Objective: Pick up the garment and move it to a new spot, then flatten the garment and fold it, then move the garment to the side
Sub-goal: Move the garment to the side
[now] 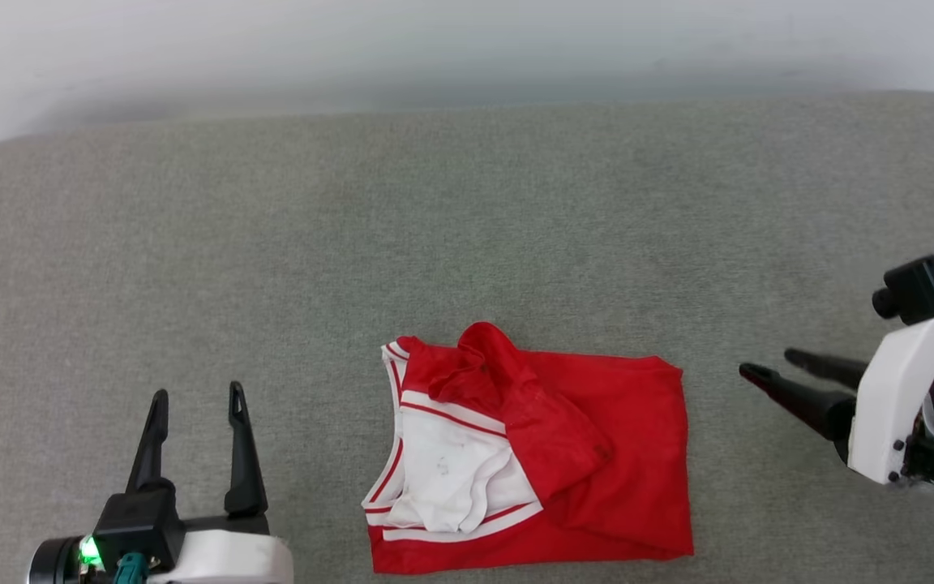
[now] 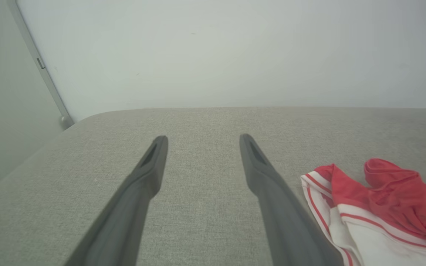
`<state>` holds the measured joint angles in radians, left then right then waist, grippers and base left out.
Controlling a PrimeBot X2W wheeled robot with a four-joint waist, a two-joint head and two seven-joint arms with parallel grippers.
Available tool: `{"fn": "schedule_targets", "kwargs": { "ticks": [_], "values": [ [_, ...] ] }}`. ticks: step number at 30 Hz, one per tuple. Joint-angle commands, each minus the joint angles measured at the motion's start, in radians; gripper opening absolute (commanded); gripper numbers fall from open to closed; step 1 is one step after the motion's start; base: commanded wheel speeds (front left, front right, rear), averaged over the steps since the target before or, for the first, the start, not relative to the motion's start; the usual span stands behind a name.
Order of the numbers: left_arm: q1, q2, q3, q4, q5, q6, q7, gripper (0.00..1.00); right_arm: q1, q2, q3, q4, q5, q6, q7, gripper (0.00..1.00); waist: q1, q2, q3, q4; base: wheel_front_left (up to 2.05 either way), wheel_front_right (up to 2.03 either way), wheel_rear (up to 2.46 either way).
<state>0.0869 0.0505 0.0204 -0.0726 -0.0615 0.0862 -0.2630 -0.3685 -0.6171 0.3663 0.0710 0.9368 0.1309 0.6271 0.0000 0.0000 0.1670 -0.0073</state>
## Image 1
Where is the red and white garment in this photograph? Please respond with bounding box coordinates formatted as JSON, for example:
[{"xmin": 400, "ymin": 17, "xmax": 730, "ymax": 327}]
[{"xmin": 362, "ymin": 322, "xmax": 695, "ymax": 575}]

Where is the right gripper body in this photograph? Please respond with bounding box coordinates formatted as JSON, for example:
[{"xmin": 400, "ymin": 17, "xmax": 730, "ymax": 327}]
[{"xmin": 848, "ymin": 304, "xmax": 934, "ymax": 487}]

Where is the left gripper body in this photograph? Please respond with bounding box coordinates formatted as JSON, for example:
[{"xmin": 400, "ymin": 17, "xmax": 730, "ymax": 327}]
[{"xmin": 29, "ymin": 513, "xmax": 294, "ymax": 584}]

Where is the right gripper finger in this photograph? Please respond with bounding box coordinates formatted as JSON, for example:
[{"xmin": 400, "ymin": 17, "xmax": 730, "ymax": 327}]
[
  {"xmin": 783, "ymin": 347, "xmax": 870, "ymax": 393},
  {"xmin": 739, "ymin": 363, "xmax": 858, "ymax": 444}
]

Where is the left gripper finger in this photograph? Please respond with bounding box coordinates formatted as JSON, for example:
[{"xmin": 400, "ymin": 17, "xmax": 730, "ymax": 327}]
[
  {"xmin": 224, "ymin": 381, "xmax": 270, "ymax": 518},
  {"xmin": 126, "ymin": 389, "xmax": 176, "ymax": 494}
]

